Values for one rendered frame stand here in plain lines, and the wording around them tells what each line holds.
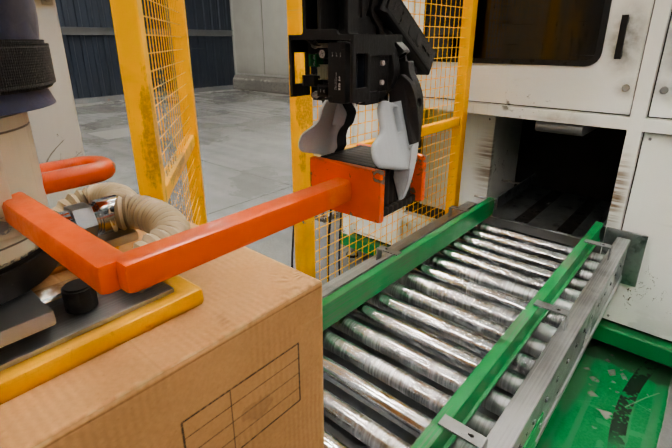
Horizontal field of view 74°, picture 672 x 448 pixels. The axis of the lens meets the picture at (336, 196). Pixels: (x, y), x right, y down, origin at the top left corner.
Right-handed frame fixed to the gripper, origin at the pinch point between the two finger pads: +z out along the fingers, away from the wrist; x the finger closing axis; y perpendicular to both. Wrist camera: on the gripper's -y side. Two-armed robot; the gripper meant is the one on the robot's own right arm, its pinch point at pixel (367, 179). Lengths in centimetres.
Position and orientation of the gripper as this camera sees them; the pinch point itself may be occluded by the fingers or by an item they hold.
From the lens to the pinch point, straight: 45.3
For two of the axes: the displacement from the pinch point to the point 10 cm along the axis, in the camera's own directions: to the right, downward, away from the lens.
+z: 0.0, 9.4, 3.3
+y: -6.4, 2.5, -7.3
